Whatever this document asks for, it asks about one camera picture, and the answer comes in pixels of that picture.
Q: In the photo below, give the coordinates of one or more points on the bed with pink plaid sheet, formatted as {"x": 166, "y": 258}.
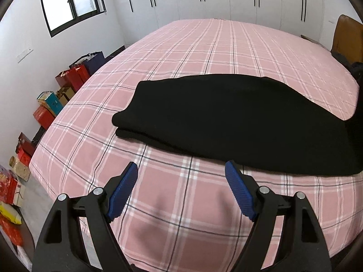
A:
{"x": 198, "y": 56}

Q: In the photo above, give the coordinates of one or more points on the black framed window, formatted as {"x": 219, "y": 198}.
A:
{"x": 65, "y": 5}

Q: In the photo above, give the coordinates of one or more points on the black pants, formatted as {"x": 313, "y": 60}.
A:
{"x": 227, "y": 119}

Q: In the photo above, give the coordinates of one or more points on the white wall socket panel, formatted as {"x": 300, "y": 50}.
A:
{"x": 24, "y": 54}

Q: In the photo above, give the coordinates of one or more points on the row of gift boxes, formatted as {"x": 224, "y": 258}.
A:
{"x": 45, "y": 110}

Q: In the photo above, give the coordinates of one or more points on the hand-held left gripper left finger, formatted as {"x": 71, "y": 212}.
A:
{"x": 122, "y": 192}

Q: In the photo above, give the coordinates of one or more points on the brown headboard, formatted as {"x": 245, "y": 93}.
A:
{"x": 347, "y": 36}

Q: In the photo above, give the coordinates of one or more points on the navy gift bag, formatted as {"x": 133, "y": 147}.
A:
{"x": 95, "y": 62}

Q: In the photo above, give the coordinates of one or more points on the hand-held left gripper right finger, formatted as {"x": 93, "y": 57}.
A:
{"x": 239, "y": 189}

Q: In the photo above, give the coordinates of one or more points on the red gift bag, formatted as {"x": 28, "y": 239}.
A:
{"x": 68, "y": 80}
{"x": 82, "y": 73}

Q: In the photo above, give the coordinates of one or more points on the dark clothing heap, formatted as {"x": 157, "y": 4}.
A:
{"x": 356, "y": 68}

